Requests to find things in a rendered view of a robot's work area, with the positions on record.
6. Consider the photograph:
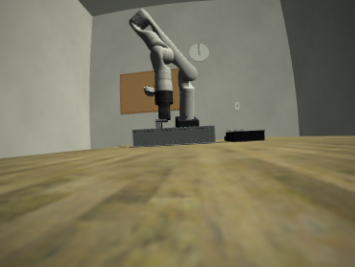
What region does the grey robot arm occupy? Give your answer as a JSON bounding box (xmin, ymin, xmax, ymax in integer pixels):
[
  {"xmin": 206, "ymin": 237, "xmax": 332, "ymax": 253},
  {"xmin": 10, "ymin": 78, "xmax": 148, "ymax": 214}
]
[{"xmin": 129, "ymin": 10, "xmax": 198, "ymax": 120}]

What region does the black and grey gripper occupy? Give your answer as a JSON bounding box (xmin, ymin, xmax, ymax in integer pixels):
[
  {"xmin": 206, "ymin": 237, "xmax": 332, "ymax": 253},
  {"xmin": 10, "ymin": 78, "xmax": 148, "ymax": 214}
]
[{"xmin": 144, "ymin": 79, "xmax": 173, "ymax": 129}]

